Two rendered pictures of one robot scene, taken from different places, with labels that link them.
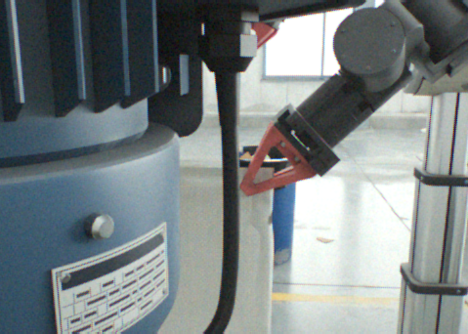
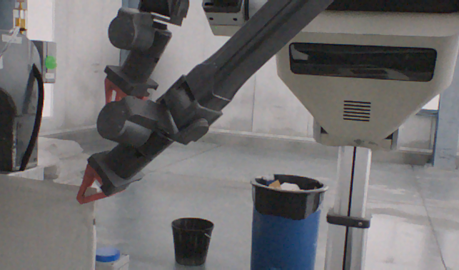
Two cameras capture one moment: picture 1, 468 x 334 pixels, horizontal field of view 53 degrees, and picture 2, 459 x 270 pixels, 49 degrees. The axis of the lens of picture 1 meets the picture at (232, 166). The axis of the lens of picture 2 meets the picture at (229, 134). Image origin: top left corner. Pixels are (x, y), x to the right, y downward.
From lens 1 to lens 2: 0.51 m
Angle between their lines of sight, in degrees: 13
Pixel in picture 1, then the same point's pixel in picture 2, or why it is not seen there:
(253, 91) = not seen: hidden behind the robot
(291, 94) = not seen: hidden behind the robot
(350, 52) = (103, 125)
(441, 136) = (340, 181)
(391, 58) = (118, 131)
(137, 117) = not seen: outside the picture
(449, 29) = (180, 114)
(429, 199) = (330, 236)
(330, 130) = (118, 168)
